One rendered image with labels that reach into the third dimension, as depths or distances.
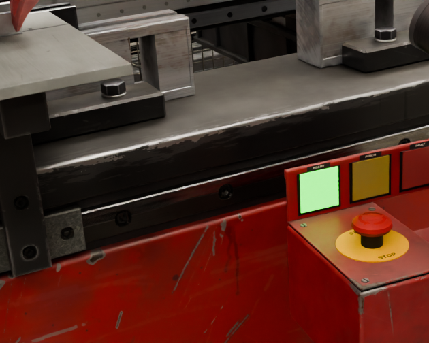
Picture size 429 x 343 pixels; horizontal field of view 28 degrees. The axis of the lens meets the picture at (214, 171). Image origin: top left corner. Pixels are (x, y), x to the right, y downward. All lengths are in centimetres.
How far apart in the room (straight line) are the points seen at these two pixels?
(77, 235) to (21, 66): 23
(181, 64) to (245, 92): 8
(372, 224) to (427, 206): 29
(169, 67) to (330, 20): 22
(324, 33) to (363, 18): 6
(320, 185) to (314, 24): 27
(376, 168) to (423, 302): 17
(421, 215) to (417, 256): 27
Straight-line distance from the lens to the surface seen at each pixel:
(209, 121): 94
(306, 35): 112
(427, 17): 82
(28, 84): 69
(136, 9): 127
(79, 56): 75
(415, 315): 84
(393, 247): 86
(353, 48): 109
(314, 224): 91
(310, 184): 90
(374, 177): 94
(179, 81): 102
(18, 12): 83
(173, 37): 100
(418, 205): 111
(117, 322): 96
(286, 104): 98
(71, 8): 97
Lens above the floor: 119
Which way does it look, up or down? 23 degrees down
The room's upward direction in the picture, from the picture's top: 4 degrees counter-clockwise
